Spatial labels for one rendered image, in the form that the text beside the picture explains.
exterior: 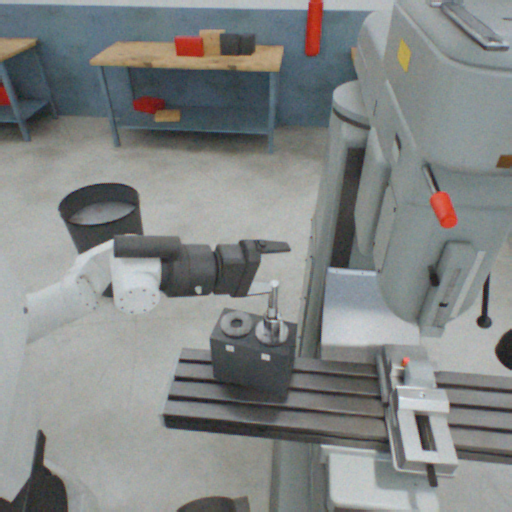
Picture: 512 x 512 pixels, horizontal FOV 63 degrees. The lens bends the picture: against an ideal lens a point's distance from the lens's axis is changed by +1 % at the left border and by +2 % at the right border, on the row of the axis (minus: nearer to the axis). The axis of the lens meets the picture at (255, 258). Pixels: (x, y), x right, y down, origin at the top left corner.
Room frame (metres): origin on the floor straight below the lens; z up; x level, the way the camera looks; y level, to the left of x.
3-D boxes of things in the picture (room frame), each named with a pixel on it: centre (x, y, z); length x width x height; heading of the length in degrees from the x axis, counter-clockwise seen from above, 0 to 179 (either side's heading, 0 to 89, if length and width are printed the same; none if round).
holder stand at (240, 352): (0.75, 0.00, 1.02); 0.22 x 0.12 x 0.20; 73
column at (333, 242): (1.27, -0.42, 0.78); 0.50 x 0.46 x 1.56; 174
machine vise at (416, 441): (0.62, -0.43, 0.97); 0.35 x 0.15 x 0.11; 175
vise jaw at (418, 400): (0.60, -0.43, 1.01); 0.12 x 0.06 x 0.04; 85
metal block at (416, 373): (0.65, -0.43, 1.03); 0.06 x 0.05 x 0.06; 85
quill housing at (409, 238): (0.66, -0.36, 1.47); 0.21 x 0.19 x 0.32; 84
